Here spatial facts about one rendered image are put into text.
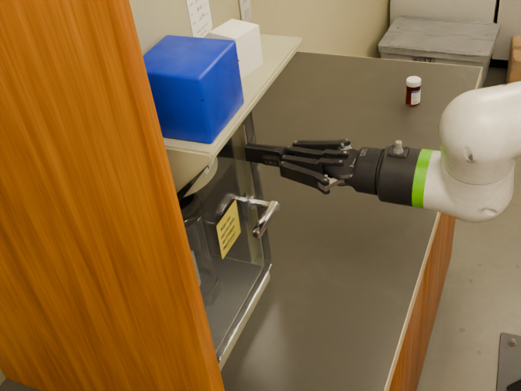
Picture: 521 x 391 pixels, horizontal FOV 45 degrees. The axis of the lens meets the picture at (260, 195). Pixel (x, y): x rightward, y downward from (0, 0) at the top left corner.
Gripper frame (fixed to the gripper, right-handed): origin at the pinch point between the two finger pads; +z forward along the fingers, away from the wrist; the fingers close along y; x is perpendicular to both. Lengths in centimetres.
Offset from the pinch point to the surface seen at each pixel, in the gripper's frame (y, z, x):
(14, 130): 35.3, 14.2, -25.3
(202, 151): 27.1, -5.4, -20.0
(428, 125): -72, -16, 37
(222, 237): 12.9, 3.6, 8.9
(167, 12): 13.4, 4.7, -30.9
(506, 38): -284, -23, 109
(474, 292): -102, -33, 131
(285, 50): 0.2, -5.7, -20.1
